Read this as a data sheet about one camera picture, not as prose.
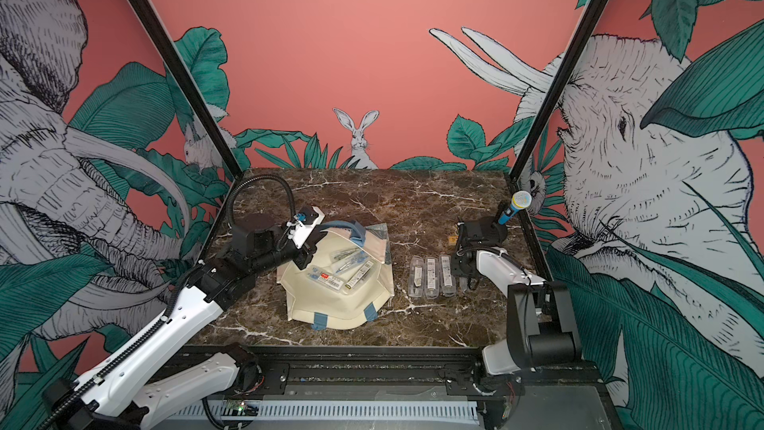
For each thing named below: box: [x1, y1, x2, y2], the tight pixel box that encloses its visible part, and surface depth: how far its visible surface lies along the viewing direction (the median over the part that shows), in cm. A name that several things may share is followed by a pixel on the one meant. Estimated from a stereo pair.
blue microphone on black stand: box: [497, 190, 533, 225], surface depth 85 cm
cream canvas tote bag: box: [276, 220, 395, 331], surface depth 87 cm
